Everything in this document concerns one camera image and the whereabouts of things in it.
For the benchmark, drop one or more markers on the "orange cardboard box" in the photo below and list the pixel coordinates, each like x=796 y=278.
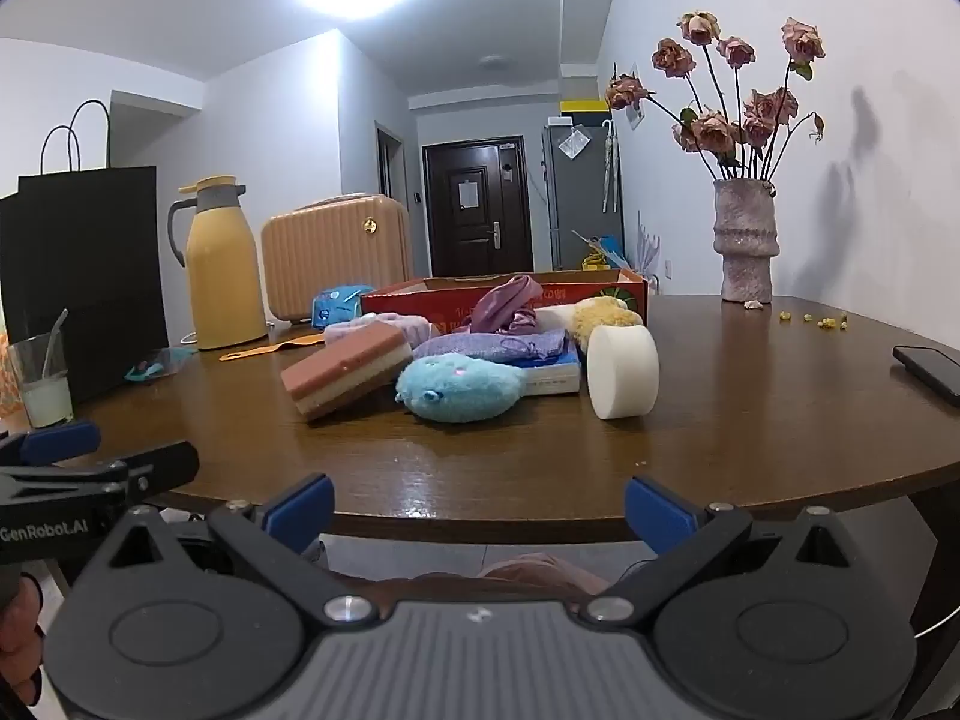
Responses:
x=420 y=307

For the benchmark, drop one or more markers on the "paper notice on door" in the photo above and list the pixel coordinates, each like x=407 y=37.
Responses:
x=469 y=193

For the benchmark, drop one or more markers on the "black paper bag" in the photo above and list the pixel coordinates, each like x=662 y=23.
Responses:
x=82 y=255

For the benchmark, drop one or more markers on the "small blue packet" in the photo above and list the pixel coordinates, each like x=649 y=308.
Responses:
x=146 y=370

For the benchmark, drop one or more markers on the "pink white layered sponge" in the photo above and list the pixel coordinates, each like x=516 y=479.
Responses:
x=345 y=371

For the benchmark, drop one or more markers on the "dried pink roses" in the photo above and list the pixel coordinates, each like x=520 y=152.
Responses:
x=712 y=131

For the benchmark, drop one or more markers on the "blue wet wipes pack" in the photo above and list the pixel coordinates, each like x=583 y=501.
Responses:
x=337 y=307

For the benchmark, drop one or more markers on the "side room door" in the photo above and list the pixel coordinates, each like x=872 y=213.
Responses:
x=390 y=165

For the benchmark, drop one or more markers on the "white blue pad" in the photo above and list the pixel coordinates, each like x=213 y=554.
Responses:
x=555 y=379

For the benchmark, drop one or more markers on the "orange shoehorn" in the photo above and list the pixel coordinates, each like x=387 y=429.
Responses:
x=277 y=347

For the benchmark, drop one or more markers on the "clear drinking straw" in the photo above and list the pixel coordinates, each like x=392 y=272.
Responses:
x=54 y=341

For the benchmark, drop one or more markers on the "blue plush toy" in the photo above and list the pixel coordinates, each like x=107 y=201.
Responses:
x=457 y=390

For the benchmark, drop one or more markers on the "hanging white umbrella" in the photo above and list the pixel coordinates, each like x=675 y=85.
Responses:
x=610 y=165

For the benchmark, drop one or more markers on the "dark brown door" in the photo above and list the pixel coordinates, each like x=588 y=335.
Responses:
x=480 y=240

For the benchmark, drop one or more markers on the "yellow thermos jug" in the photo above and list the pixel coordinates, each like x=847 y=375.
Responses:
x=225 y=277

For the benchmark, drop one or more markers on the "white round sponge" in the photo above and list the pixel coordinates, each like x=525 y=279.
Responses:
x=622 y=375

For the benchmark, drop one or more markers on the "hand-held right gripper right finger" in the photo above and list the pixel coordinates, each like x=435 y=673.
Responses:
x=660 y=517

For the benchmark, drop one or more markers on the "purple knit cloth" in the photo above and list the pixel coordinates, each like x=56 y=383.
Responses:
x=480 y=346

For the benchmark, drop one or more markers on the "purple satin cloth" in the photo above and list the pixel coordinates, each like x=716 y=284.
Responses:
x=502 y=304

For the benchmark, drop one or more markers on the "black phone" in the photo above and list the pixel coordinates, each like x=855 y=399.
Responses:
x=930 y=371

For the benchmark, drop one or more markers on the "yellow crumbs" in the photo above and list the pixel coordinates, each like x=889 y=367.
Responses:
x=829 y=324

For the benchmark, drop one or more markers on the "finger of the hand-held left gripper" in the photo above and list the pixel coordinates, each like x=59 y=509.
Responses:
x=161 y=465
x=60 y=444

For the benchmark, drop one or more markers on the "wall picture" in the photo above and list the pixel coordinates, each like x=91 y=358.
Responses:
x=634 y=116

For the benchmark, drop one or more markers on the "person's left hand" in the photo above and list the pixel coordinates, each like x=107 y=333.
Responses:
x=19 y=630

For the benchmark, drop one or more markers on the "paper sheet on refrigerator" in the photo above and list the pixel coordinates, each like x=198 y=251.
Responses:
x=574 y=142

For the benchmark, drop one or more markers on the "yellow black box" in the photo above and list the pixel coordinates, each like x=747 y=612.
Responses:
x=583 y=106

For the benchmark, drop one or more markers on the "drinking glass with pale drink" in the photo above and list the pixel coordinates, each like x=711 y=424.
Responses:
x=46 y=399

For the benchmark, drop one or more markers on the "grey refrigerator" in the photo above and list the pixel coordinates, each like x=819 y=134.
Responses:
x=577 y=202

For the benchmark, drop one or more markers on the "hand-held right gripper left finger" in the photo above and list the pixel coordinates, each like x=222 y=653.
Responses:
x=300 y=510

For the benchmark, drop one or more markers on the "mottled pink vase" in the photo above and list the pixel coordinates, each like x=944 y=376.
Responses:
x=746 y=240

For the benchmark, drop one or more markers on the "white yellow fluffy plush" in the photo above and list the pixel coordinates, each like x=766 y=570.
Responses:
x=600 y=315

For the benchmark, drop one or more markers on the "peach ribbed suitcase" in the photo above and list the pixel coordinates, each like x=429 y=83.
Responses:
x=330 y=262

